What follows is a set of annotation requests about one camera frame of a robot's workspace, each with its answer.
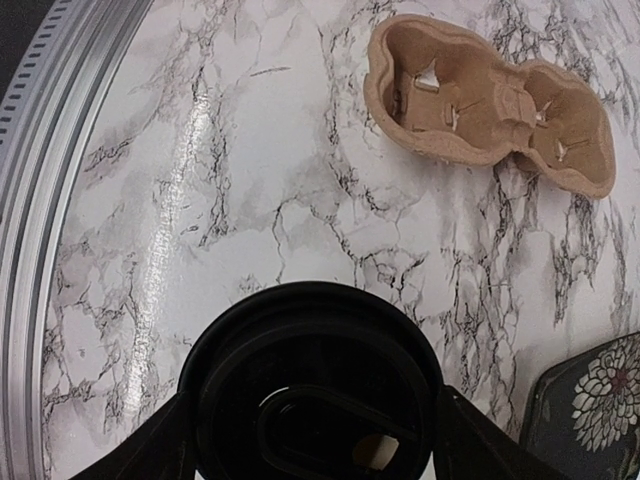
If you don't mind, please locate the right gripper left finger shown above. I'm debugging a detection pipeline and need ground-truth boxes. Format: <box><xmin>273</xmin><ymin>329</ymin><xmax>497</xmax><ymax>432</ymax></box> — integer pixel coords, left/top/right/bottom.
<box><xmin>73</xmin><ymin>392</ymin><xmax>196</xmax><ymax>480</ymax></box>

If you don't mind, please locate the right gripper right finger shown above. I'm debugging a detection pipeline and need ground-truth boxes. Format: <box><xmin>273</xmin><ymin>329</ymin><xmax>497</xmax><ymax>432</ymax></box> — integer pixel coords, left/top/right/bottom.
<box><xmin>433</xmin><ymin>385</ymin><xmax>566</xmax><ymax>480</ymax></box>

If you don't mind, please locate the black plastic cup lid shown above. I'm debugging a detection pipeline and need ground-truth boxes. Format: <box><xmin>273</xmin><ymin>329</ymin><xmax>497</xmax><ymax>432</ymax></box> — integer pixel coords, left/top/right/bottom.
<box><xmin>179</xmin><ymin>281</ymin><xmax>443</xmax><ymax>479</ymax></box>

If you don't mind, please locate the brown cardboard cup carrier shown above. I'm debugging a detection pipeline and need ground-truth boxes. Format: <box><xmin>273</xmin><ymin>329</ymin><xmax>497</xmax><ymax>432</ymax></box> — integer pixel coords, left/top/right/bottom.
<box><xmin>363</xmin><ymin>14</ymin><xmax>616</xmax><ymax>199</ymax></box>

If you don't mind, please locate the black floral square plate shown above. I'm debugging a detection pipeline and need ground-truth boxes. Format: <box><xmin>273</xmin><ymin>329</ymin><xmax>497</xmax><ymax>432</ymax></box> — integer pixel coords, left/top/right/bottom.
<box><xmin>520</xmin><ymin>333</ymin><xmax>639</xmax><ymax>479</ymax></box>

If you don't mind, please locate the aluminium front rail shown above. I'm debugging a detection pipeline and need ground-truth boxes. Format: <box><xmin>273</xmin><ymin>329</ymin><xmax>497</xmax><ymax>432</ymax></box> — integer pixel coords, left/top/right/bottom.
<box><xmin>1</xmin><ymin>1</ymin><xmax>149</xmax><ymax>479</ymax></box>

